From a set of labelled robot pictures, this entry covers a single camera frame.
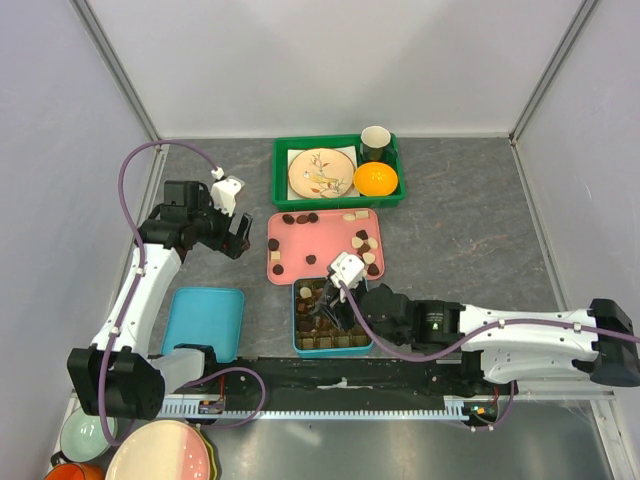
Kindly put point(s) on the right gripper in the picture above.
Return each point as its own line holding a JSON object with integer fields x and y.
{"x": 336, "y": 308}

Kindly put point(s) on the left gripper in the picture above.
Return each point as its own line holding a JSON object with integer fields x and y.
{"x": 228, "y": 243}

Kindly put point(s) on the metal tongs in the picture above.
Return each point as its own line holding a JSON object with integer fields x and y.
{"x": 330, "y": 305}

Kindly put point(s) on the blue chocolate tin box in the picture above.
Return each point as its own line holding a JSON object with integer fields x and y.
{"x": 310, "y": 345}

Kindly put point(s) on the white oval chocolate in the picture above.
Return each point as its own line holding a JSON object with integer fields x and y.
{"x": 304, "y": 292}

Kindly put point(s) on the pink chocolate tray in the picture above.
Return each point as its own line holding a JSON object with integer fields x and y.
{"x": 307, "y": 249}

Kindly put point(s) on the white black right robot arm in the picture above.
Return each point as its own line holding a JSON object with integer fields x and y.
{"x": 498, "y": 347}

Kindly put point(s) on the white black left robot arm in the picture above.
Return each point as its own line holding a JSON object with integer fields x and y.
{"x": 115, "y": 376}

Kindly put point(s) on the brown plastic chocolate insert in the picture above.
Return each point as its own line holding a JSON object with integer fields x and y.
{"x": 307, "y": 340}

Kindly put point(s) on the blue tin lid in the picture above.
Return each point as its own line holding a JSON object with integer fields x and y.
{"x": 206, "y": 316}

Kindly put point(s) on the green plastic crate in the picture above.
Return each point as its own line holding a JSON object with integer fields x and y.
{"x": 286, "y": 202}

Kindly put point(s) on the decorated ceramic plate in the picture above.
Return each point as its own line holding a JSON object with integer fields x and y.
{"x": 320, "y": 173}

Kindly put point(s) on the yellow bowl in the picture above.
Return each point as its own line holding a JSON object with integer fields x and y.
{"x": 375, "y": 179}

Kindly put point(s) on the green mug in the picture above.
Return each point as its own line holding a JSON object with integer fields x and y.
{"x": 376, "y": 145}

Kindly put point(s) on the pink white plate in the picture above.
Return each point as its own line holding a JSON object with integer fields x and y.
{"x": 163, "y": 449}

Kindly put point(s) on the pale green bowl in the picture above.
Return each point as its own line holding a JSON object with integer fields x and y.
{"x": 82, "y": 438}

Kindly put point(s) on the orange red mug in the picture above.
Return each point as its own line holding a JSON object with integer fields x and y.
{"x": 64, "y": 469}

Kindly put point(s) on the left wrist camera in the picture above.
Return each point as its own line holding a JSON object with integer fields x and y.
{"x": 224, "y": 192}

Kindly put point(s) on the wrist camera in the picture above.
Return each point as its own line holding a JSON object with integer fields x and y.
{"x": 224, "y": 192}
{"x": 346, "y": 269}

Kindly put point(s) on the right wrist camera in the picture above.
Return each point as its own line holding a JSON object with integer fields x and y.
{"x": 346, "y": 269}

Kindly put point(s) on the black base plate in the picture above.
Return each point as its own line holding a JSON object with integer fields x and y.
{"x": 288, "y": 373}

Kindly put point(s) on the slotted cable duct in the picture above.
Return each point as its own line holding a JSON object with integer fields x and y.
{"x": 185, "y": 407}

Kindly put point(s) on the aluminium frame rail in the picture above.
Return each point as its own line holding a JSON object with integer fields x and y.
{"x": 106, "y": 50}

